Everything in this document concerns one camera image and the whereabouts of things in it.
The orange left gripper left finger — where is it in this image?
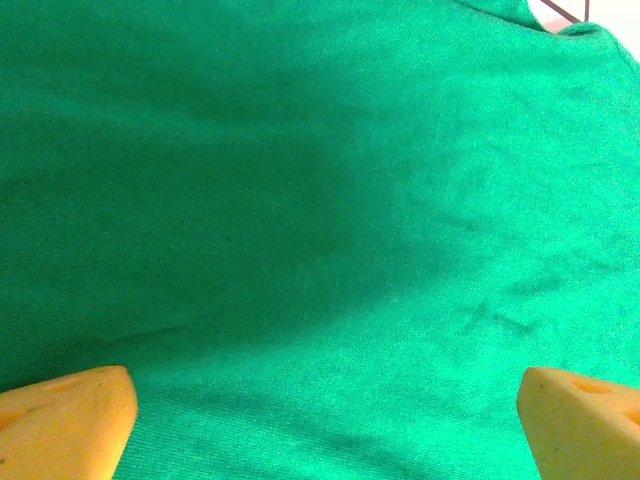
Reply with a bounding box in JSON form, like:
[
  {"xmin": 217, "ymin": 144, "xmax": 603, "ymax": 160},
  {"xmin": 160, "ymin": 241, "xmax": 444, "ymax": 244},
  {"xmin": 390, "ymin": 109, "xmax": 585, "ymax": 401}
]
[{"xmin": 0, "ymin": 365, "xmax": 139, "ymax": 480}]

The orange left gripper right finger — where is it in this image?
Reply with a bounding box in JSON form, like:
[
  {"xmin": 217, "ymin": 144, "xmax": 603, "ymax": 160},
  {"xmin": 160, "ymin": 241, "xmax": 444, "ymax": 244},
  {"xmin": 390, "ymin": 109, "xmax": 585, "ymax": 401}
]
[{"xmin": 516, "ymin": 366, "xmax": 640, "ymax": 480}]

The green t-shirt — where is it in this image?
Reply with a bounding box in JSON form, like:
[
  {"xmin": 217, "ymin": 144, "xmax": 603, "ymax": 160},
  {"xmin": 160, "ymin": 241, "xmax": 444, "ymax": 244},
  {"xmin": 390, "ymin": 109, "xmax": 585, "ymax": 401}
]
[{"xmin": 0, "ymin": 0, "xmax": 640, "ymax": 480}]

